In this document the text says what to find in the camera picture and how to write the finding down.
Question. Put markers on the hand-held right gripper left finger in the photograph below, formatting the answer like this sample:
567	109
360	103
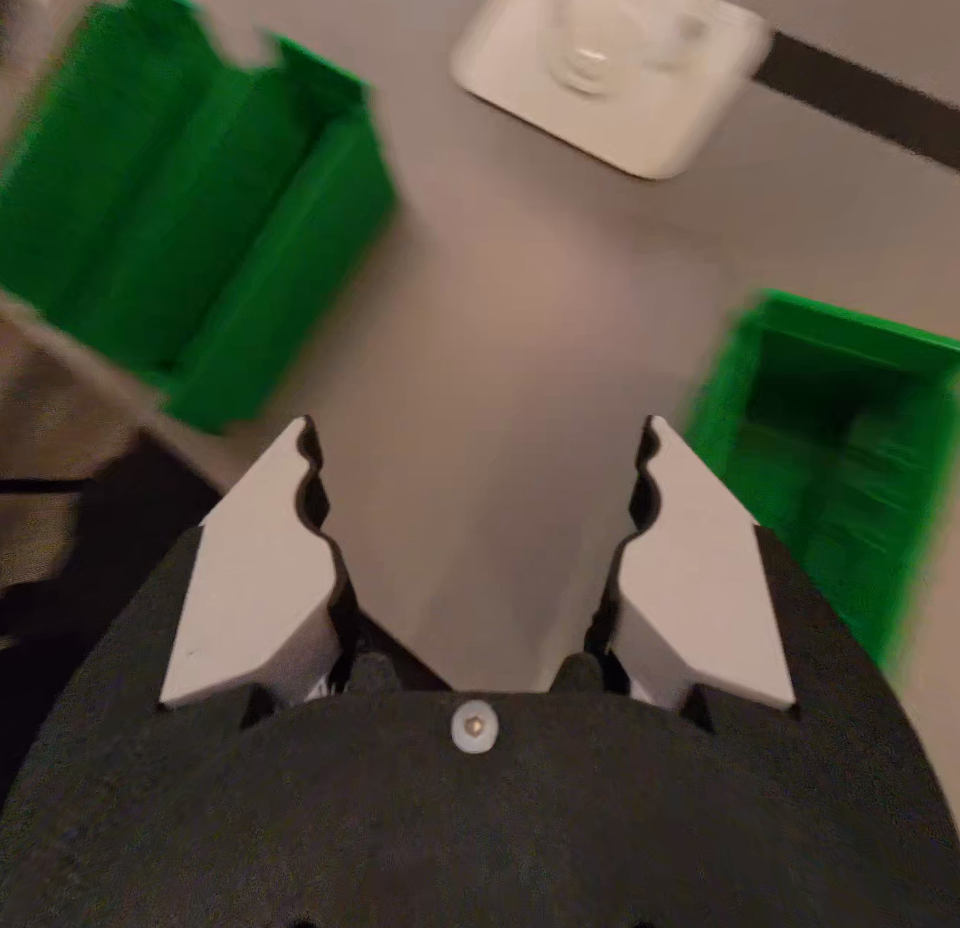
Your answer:
255	598

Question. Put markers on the black strip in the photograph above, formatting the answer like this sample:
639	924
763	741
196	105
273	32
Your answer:
862	92

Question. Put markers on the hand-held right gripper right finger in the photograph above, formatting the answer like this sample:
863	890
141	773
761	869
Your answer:
701	598

